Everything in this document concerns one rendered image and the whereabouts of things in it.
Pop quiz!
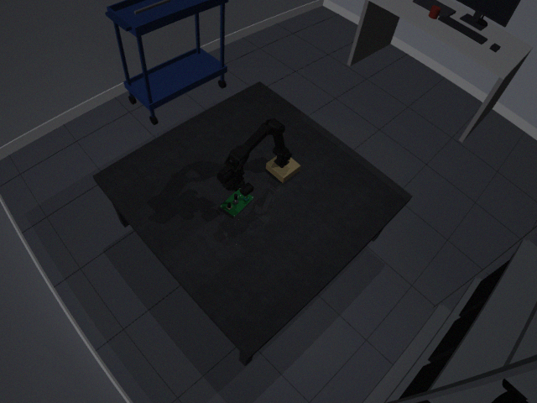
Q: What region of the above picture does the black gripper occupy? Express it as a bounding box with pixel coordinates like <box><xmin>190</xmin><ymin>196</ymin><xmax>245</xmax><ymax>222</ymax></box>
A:
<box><xmin>219</xmin><ymin>166</ymin><xmax>253</xmax><ymax>196</ymax></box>

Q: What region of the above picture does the green circuit board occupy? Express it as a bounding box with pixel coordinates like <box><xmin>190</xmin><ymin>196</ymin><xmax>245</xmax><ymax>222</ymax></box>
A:
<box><xmin>220</xmin><ymin>189</ymin><xmax>254</xmax><ymax>217</ymax></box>

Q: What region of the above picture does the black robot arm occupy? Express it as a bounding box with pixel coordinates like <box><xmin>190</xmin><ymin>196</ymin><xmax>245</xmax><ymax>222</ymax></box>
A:
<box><xmin>216</xmin><ymin>118</ymin><xmax>292</xmax><ymax>191</ymax></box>

